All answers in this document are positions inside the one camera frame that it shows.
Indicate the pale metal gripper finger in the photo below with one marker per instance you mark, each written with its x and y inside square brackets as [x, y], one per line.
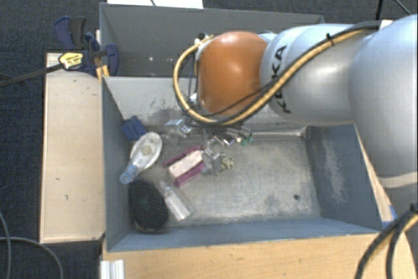
[207, 148]
[215, 164]

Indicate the small yellow-green lump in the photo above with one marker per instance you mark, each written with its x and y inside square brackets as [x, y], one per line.
[227, 163]

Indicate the purple and white box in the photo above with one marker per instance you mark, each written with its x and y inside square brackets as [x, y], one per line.
[186, 166]

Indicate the clear crumpled plastic piece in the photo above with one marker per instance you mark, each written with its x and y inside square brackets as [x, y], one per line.
[176, 129]

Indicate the grey metal bin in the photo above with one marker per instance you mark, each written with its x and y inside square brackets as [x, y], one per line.
[261, 192]

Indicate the clear glass vial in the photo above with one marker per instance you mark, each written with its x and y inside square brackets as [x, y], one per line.
[176, 202]

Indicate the clear plastic bottle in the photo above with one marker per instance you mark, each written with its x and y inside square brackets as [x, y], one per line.
[145, 150]

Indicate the blue block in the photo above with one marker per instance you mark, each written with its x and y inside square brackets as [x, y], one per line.
[133, 129]

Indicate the black oval mesh brush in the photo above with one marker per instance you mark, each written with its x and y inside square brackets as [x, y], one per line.
[147, 206]

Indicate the pale wood flat board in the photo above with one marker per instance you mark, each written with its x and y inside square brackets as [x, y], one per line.
[72, 153]

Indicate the black cylinder on white bracket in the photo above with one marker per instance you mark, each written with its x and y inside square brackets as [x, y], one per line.
[203, 42]

